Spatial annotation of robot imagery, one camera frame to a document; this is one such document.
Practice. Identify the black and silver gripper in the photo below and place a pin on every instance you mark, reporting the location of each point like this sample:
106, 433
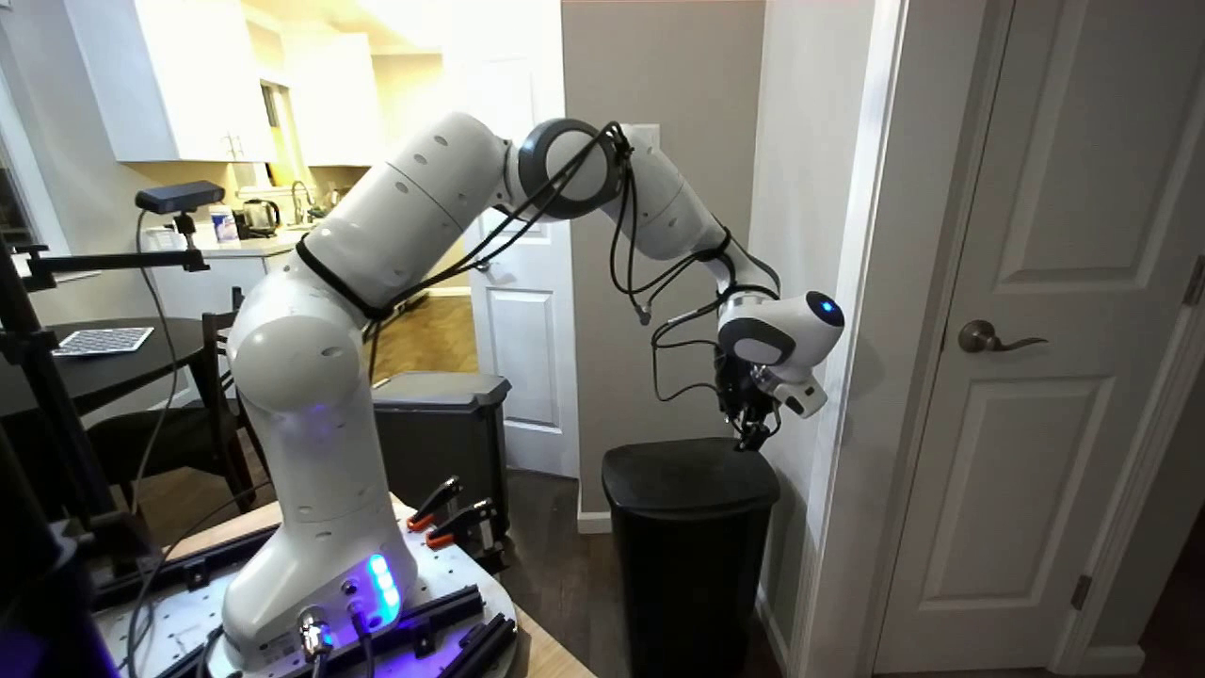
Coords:
746, 401

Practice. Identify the black bin lid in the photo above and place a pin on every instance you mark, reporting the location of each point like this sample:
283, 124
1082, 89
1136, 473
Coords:
676, 479

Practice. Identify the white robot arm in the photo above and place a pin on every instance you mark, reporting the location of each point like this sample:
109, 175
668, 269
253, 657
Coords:
303, 347

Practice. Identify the black plastic trash bin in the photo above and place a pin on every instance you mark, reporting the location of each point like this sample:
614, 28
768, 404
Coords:
686, 588

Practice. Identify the grey bin at corner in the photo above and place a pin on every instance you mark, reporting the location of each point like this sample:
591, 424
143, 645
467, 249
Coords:
443, 428

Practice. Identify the white panel door left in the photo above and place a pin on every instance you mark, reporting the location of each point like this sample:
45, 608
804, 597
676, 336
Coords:
526, 335

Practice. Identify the black orange clamp lower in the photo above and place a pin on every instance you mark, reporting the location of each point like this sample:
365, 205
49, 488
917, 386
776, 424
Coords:
467, 531

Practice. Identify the black orange clamp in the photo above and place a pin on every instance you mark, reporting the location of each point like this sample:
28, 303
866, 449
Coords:
467, 531
432, 512

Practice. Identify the black orange clamp upper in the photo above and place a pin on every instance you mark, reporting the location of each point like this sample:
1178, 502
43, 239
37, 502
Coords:
432, 512

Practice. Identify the dark wooden chair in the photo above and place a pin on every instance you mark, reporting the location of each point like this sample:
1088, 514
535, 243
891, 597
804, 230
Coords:
200, 435

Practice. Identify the white kitchen cabinet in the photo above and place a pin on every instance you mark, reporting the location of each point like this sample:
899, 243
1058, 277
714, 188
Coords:
173, 80

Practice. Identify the dark dining table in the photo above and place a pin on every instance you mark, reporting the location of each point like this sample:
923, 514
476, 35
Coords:
106, 360

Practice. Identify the grey panel door with handle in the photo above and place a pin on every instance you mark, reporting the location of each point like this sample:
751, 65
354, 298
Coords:
1077, 243

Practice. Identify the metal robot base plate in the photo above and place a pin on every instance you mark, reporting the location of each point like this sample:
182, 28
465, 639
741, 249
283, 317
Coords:
451, 623

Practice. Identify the black camera on stand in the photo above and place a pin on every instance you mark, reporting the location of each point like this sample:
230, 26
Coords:
28, 343

